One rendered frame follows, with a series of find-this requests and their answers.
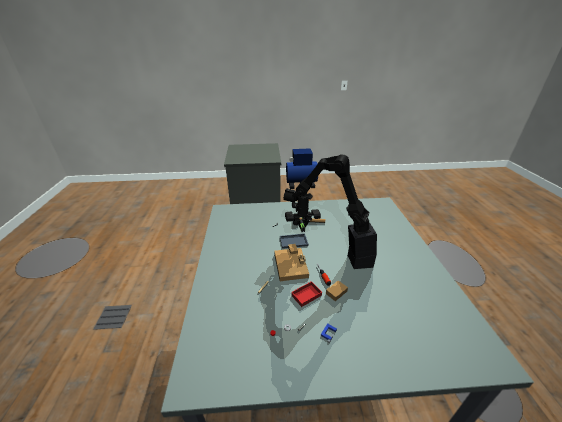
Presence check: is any red shallow tray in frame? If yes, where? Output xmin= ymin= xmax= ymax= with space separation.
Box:
xmin=291 ymin=281 xmax=322 ymax=307

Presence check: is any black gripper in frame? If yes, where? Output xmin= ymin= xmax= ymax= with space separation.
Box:
xmin=285 ymin=205 xmax=321 ymax=228

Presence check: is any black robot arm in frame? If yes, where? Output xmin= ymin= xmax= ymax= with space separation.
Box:
xmin=283 ymin=154 xmax=371 ymax=235

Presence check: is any blue c-shaped clamp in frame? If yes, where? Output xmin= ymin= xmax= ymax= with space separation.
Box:
xmin=321 ymin=323 xmax=337 ymax=343

